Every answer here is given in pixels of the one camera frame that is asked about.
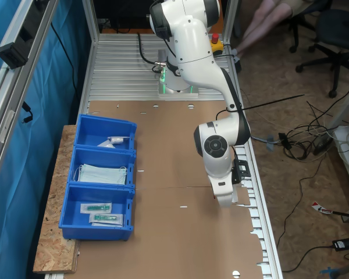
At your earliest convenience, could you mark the brown cardboard sheet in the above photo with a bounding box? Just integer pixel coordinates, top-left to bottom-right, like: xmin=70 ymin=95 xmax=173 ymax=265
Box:
xmin=86 ymin=100 xmax=251 ymax=191
xmin=74 ymin=185 xmax=265 ymax=279

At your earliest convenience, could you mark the red white striped tag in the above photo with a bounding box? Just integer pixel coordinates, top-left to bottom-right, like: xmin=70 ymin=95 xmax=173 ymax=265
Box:
xmin=311 ymin=201 xmax=334 ymax=216

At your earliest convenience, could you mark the black floor power strip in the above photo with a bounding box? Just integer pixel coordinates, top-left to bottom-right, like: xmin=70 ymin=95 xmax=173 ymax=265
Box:
xmin=312 ymin=135 xmax=335 ymax=155

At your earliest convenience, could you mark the green syringe in clear packet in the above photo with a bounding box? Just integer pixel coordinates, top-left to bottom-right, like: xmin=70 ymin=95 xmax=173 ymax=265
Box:
xmin=89 ymin=213 xmax=125 ymax=227
xmin=80 ymin=202 xmax=113 ymax=214

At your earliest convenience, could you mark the stack of pale surgical masks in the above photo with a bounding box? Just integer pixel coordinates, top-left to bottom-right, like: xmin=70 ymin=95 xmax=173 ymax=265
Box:
xmin=72 ymin=163 xmax=127 ymax=185

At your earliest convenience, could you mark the black power adapter brick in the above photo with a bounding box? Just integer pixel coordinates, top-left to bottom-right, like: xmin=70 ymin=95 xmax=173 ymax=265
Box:
xmin=332 ymin=238 xmax=349 ymax=252

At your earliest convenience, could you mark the blue plastic storage bin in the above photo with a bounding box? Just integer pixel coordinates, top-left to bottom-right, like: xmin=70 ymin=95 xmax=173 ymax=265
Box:
xmin=58 ymin=182 xmax=134 ymax=241
xmin=67 ymin=145 xmax=137 ymax=188
xmin=74 ymin=113 xmax=138 ymax=152

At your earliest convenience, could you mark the yellow red emergency stop button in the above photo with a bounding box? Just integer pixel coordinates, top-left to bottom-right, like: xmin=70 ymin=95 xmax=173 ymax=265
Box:
xmin=210 ymin=33 xmax=223 ymax=56

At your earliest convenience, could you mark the chipboard wood slab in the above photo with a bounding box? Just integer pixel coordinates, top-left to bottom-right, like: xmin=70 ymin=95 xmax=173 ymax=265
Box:
xmin=32 ymin=124 xmax=81 ymax=274

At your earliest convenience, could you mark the person's leg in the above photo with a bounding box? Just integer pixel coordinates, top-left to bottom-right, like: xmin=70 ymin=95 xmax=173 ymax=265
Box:
xmin=237 ymin=0 xmax=277 ymax=58
xmin=258 ymin=0 xmax=295 ymax=33

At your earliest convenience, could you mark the dark blue office chair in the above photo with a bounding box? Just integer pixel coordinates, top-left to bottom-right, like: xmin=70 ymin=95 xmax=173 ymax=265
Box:
xmin=289 ymin=8 xmax=349 ymax=98

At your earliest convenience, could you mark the aluminium socket strip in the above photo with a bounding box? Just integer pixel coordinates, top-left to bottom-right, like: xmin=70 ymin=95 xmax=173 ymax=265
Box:
xmin=0 ymin=0 xmax=59 ymax=70

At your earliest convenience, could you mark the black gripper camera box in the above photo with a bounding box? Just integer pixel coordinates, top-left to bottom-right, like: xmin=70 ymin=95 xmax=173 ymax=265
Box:
xmin=232 ymin=158 xmax=251 ymax=185

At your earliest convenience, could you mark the thick black robot base cable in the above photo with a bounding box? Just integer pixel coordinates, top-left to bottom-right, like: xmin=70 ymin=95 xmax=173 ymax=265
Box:
xmin=137 ymin=32 xmax=164 ymax=69

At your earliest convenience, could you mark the upright aluminium frame post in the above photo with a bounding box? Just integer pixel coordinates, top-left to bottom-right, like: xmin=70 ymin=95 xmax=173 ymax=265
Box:
xmin=222 ymin=0 xmax=233 ymax=46
xmin=80 ymin=0 xmax=102 ymax=116

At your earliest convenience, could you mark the horizontal aluminium frame beam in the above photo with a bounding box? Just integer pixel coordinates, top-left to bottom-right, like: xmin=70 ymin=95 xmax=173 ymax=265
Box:
xmin=0 ymin=0 xmax=60 ymax=163

